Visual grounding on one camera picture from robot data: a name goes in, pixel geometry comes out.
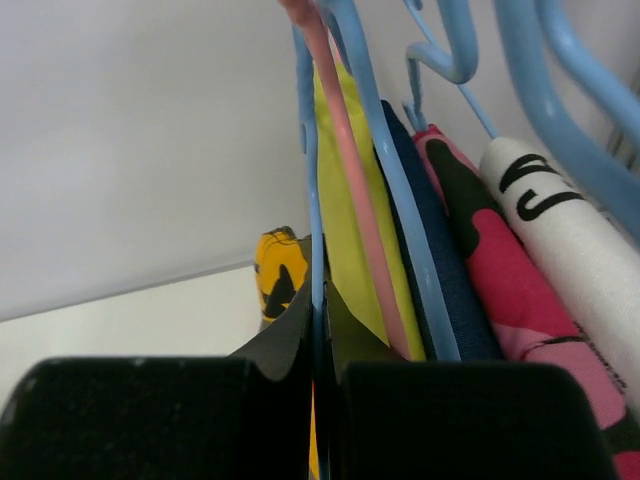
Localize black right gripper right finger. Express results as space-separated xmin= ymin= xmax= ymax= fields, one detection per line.
xmin=325 ymin=283 xmax=617 ymax=479

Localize dark blue denim trousers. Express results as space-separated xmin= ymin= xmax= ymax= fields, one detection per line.
xmin=381 ymin=100 xmax=504 ymax=361

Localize pink wire hanger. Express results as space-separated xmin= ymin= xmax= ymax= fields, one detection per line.
xmin=281 ymin=0 xmax=411 ymax=359

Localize white newspaper print trousers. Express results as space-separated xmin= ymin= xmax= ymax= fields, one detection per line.
xmin=480 ymin=137 xmax=639 ymax=412

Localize pink camouflage trousers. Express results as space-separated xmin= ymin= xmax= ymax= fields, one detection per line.
xmin=413 ymin=125 xmax=639 ymax=479

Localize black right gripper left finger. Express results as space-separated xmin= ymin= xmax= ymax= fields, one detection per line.
xmin=0 ymin=284 xmax=315 ymax=480

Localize yellow grey camouflage trousers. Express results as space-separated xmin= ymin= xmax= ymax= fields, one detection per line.
xmin=252 ymin=225 xmax=321 ymax=480

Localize lime green trousers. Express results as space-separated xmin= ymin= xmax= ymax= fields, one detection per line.
xmin=314 ymin=63 xmax=427 ymax=361

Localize blue wire hanger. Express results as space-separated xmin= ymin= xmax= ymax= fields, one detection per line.
xmin=318 ymin=1 xmax=461 ymax=362
xmin=292 ymin=26 xmax=331 ymax=479
xmin=492 ymin=0 xmax=640 ymax=224
xmin=403 ymin=0 xmax=498 ymax=139

